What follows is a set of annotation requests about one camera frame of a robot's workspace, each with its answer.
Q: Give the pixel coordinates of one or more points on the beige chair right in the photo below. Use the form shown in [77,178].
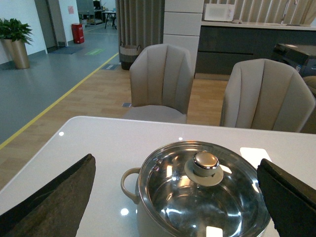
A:
[267,95]

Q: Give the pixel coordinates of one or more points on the white microwave oven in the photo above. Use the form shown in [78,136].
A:
[218,12]

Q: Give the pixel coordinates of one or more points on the potted green plant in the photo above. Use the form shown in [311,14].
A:
[15,35]

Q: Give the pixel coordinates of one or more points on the black appliance box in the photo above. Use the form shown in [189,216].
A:
[300,57]

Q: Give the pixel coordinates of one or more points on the red cabinet box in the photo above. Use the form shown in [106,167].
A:
[77,32]

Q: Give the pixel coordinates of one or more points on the white pillar cabinet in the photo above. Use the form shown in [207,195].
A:
[182,23]

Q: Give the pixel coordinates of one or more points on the beige chair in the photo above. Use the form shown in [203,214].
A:
[161,80]
[267,95]

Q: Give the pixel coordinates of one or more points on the glass pot lid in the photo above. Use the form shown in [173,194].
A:
[197,192]

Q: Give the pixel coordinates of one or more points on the dark kitchen counter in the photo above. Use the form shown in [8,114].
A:
[222,45]

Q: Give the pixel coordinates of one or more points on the woven basket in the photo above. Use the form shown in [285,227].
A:
[128,54]

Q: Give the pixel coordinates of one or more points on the beige chair left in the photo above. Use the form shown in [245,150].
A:
[161,80]

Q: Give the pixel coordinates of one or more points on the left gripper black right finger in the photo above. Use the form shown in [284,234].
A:
[290,202]

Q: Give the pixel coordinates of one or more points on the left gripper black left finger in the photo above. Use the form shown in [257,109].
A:
[56,209]

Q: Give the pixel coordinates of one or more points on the cream electric cooking pot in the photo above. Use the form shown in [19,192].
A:
[138,209]

